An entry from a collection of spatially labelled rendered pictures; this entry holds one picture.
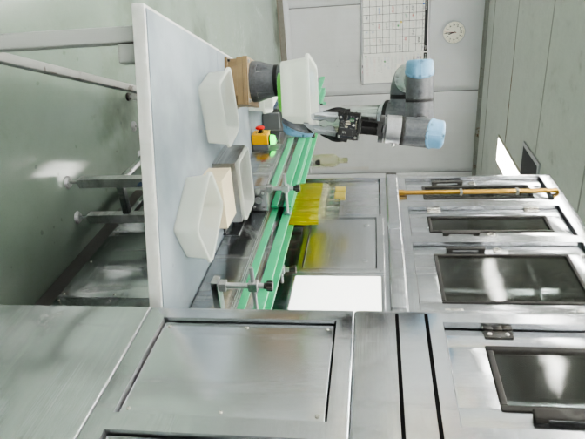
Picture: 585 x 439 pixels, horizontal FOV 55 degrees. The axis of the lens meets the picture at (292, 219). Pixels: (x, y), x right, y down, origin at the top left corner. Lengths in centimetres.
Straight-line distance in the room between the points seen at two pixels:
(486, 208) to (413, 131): 123
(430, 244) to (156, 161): 127
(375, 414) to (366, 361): 14
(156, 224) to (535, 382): 92
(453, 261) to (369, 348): 110
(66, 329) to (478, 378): 91
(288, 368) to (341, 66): 707
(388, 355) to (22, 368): 77
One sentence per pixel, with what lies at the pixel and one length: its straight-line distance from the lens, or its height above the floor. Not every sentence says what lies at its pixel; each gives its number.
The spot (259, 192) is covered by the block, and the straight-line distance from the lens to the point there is 211.
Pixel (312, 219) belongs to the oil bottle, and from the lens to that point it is 219.
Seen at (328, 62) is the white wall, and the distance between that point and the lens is 806.
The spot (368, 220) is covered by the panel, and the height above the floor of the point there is 126.
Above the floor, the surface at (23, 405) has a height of 61.
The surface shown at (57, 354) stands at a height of 60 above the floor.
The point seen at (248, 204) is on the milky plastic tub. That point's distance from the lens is 206.
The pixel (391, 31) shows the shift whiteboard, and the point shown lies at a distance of 796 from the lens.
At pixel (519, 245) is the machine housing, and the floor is 185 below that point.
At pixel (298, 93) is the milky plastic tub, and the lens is 144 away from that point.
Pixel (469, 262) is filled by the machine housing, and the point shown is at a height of 164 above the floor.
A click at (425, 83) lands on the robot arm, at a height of 142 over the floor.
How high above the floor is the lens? 129
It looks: 9 degrees down
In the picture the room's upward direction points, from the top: 90 degrees clockwise
